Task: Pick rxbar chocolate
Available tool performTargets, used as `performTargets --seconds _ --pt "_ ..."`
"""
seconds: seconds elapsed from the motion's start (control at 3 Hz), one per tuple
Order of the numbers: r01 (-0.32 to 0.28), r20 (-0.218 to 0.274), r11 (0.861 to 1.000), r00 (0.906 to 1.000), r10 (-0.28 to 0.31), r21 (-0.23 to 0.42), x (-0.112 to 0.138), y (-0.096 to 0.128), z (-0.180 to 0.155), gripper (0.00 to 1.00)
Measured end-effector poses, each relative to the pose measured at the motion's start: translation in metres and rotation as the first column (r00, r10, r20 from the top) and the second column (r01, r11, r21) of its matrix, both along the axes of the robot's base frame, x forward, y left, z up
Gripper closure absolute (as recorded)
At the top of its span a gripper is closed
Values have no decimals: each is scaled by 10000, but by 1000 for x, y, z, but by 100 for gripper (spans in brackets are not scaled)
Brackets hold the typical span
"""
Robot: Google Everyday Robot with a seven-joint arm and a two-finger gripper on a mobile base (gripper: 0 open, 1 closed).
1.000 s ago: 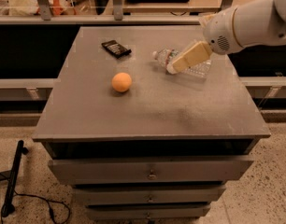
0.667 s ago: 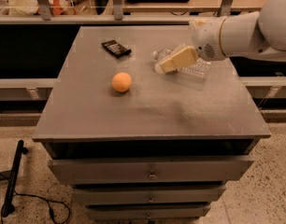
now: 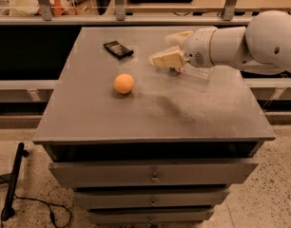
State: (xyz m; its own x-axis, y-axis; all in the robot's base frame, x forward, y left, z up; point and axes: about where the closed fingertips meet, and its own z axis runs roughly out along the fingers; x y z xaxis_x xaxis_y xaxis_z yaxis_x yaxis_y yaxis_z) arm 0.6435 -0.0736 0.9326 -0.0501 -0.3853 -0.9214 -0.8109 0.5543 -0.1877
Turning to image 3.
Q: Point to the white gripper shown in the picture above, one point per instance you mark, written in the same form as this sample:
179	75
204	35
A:
198	47

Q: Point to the black rxbar chocolate bar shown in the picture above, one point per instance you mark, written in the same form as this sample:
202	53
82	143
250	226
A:
118	50

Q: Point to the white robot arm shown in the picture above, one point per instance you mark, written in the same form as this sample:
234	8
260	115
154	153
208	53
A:
262	47

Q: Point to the clear plastic water bottle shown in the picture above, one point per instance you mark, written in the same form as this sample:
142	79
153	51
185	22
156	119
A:
198	72

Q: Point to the orange fruit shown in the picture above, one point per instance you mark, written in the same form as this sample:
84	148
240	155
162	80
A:
123	83

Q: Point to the grey drawer cabinet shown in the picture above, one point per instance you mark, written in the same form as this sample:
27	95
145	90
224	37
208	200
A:
164	116

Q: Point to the top grey drawer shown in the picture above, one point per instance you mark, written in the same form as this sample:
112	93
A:
86	174

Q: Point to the grey drawer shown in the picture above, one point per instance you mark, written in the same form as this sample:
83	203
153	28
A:
150	215
86	174
174	197

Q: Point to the middle grey drawer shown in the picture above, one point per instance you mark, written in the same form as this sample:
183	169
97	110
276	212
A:
174	197

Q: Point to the bottom grey drawer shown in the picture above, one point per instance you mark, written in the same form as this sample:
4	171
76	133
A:
150	215

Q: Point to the black stand leg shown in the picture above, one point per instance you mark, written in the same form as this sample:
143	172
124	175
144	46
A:
8	211

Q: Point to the metal railing frame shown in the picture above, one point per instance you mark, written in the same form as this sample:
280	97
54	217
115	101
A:
123	12

